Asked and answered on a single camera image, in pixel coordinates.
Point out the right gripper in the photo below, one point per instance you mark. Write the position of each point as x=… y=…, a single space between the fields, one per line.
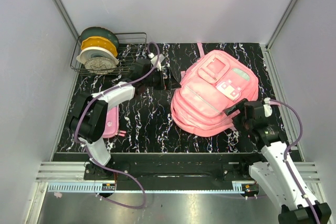
x=232 y=108

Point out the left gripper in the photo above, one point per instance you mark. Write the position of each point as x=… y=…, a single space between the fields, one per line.
x=173 y=84

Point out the pink school backpack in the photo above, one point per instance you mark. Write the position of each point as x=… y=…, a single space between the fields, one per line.
x=214 y=83

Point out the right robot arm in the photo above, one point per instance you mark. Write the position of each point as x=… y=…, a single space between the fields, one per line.
x=275 y=172

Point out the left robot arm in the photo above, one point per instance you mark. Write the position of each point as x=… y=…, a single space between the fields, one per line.
x=88 y=118

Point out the speckled beige plate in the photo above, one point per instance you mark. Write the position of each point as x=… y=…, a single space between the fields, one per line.
x=101 y=65

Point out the pink blue pencil case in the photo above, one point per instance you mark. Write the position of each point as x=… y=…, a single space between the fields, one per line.
x=112 y=123

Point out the white blue-rimmed plate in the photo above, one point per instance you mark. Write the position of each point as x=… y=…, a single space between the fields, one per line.
x=95 y=52

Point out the yellow plate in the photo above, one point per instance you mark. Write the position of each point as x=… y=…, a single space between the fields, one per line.
x=97 y=41

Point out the dark green plate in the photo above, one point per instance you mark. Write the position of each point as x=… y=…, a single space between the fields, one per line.
x=100 y=32

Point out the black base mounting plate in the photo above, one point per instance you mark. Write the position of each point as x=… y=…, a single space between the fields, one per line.
x=213 y=170

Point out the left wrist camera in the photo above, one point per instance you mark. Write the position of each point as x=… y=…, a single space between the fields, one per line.
x=156 y=60

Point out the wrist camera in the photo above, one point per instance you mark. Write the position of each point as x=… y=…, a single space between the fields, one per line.
x=156 y=60
x=267 y=104

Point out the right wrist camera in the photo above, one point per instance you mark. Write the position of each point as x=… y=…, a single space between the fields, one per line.
x=267 y=104

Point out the grey wire dish rack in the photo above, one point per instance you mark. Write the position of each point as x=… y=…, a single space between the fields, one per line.
x=131 y=48

